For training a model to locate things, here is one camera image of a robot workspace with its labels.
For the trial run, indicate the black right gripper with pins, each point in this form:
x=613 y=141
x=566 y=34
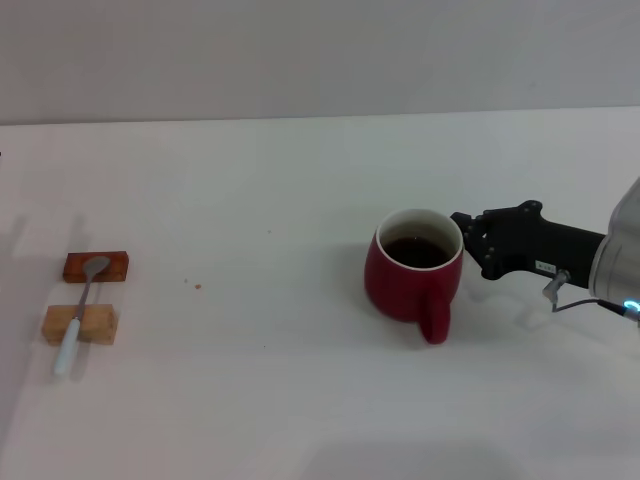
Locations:
x=540 y=245

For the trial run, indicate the dark coffee liquid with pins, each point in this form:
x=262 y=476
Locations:
x=417 y=252

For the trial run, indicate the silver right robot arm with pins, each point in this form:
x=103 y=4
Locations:
x=620 y=250

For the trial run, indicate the light wooden block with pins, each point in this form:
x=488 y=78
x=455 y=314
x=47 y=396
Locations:
x=102 y=325

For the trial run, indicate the red ceramic mug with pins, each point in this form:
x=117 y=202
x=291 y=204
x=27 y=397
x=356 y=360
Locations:
x=400 y=295

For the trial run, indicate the dark reddish wooden block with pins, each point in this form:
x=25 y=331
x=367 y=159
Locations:
x=117 y=270

